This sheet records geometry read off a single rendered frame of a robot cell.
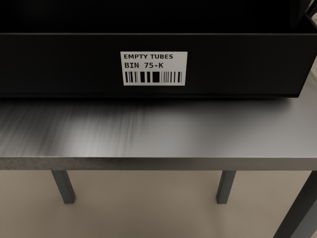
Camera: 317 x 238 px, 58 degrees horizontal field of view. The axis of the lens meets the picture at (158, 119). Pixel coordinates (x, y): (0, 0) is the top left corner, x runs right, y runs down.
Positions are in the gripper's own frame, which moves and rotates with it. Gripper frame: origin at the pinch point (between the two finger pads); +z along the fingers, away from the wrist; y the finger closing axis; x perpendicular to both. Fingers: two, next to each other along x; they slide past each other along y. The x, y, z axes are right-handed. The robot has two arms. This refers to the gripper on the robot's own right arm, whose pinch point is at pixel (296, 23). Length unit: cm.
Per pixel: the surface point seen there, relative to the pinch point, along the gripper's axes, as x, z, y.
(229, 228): -8, 90, -5
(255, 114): 11.4, 9.7, 7.4
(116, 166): 20.0, 11.2, 28.8
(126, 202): -20, 90, 37
